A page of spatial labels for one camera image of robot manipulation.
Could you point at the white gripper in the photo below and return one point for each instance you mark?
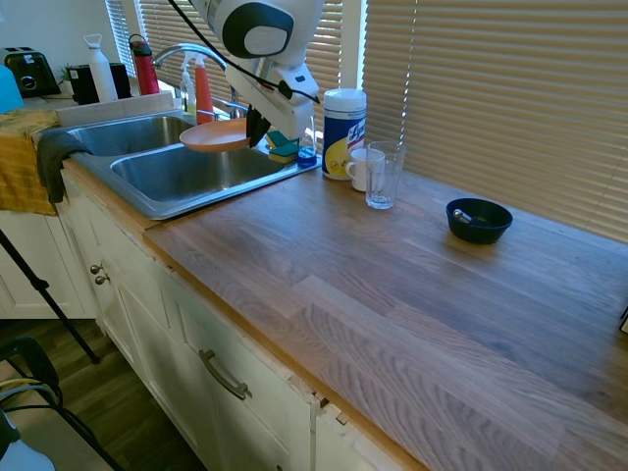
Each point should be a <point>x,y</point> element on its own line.
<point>279,105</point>

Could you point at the orange plate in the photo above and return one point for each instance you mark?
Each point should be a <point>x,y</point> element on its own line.
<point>213,137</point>

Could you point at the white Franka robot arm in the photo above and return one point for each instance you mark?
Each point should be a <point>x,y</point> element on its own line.
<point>265,29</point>

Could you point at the stainless steel double sink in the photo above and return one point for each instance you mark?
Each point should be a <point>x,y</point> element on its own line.
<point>186,176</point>

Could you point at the white mug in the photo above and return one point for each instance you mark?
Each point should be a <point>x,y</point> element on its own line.
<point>358,169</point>

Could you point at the white board behind sink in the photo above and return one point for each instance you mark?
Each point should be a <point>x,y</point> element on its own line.
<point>118,110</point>

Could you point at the yellow green sponge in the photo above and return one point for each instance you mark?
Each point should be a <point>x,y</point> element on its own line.
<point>283,153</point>
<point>279,138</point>

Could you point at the blue dish soap bottle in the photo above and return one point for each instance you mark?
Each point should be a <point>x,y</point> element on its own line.
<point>307,156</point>

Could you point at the orange spray bottle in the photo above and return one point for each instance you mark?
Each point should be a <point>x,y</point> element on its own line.
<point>204,93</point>

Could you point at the clear yellow soap bottle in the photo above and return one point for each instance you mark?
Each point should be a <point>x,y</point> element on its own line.
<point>187,93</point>

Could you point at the white disinfecting wipes canister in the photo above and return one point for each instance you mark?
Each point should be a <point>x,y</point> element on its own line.
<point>343,132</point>

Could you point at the chrome faucet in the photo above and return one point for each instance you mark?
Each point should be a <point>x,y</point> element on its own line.
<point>186,49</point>

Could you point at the wide beige window blind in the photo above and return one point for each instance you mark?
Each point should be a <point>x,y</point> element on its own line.
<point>490,98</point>
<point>333,49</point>

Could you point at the red water bottle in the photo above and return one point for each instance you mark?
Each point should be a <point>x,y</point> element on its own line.
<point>144,68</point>

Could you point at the clear drinking glass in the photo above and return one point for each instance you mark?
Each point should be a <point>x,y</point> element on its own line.
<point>385,181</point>

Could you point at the white water bottle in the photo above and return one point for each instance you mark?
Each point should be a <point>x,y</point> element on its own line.
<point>102,73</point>

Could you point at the narrow beige window blind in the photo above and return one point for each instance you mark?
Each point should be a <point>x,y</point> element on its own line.
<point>120,34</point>

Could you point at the black box appliance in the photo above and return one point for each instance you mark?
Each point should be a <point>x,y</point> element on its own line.
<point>81,83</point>

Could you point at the grey cloth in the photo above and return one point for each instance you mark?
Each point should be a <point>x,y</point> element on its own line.
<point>51,157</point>

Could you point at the round metal cabinet knob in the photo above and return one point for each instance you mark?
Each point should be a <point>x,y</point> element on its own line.
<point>96,269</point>
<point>103,280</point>

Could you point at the metal spoon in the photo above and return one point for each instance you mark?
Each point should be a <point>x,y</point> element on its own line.
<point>462,216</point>

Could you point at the black toaster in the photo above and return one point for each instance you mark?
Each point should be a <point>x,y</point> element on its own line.
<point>29,73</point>

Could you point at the yellow cloth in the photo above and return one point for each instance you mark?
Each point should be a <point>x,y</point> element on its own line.
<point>17,167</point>

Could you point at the dark blue bowl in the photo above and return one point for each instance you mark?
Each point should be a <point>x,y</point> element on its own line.
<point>483,228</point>

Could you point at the white kitchen cabinets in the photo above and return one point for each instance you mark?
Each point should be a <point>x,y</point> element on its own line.
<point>196,368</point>

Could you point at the blue plastic object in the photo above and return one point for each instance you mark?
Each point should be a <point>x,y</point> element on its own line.
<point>9,93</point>

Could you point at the black tripod leg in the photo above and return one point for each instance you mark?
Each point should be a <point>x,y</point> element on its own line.
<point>44,294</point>

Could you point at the black stand frame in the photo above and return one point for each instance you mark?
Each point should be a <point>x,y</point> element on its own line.
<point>34,363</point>

